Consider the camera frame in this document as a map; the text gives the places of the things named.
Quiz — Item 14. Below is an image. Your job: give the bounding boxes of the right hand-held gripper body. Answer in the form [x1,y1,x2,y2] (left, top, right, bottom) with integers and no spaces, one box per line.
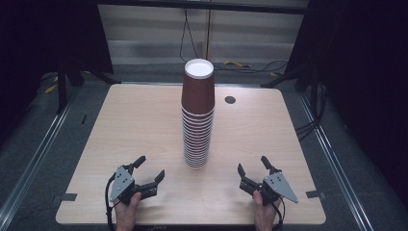
[239,171,299,206]

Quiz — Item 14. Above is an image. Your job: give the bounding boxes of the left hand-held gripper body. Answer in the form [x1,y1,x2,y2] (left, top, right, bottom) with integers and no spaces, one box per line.
[109,165,159,206]

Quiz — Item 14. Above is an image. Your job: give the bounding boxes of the stack of brown paper cups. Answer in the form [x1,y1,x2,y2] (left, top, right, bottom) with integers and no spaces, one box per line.
[180,58,216,168]

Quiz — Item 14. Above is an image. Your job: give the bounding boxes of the person's right hand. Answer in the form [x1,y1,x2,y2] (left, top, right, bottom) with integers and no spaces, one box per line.
[252,190,281,231]

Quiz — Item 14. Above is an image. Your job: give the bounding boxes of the person's left hand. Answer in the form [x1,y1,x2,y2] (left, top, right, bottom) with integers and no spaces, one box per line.
[113,192,142,231]

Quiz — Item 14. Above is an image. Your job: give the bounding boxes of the grey tape piece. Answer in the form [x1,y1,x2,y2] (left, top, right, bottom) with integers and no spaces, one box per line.
[52,192,78,202]
[305,190,327,199]

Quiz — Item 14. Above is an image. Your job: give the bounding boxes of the black metal stand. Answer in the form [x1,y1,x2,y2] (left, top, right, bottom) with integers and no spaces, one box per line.
[260,64,322,114]
[55,59,122,116]

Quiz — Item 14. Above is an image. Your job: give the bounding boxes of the long yellow floor tape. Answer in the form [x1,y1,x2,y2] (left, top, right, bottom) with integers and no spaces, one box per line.
[222,60,252,68]

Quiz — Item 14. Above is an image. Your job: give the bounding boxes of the yellow floor tape strips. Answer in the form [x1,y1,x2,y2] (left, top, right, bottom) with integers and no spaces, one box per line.
[44,75,60,94]

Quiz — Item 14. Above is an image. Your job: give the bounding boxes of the black curtain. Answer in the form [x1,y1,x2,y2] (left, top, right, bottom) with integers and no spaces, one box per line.
[0,0,115,146]
[284,0,408,208]

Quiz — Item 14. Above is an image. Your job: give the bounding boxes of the black overhead bar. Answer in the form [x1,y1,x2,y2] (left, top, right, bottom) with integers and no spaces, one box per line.
[95,0,310,15]

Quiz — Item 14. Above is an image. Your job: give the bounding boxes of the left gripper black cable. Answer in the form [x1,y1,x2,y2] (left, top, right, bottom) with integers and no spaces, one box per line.
[104,173,117,231]

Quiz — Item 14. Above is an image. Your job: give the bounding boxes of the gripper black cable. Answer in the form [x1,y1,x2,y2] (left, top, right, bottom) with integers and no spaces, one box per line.
[104,173,117,231]
[271,196,287,231]

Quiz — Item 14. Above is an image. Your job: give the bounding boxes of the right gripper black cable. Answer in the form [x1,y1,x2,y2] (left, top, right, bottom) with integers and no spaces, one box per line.
[271,196,287,231]

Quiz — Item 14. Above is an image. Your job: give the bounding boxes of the metal floor rail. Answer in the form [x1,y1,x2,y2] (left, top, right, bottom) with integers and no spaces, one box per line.
[0,86,82,223]
[297,92,368,231]

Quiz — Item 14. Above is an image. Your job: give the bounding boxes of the bundle of black cables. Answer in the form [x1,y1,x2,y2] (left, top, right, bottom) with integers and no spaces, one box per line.
[294,82,329,142]

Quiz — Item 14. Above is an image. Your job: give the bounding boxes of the black floor cables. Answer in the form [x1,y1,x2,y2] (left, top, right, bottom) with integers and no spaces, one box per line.
[213,60,289,74]

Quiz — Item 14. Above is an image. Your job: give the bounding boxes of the thin dark vertical cord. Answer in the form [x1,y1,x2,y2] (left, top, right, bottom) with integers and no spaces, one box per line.
[205,9,213,61]

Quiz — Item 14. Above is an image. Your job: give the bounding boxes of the black hanging cable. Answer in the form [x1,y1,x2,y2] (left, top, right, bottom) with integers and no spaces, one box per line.
[179,8,202,64]

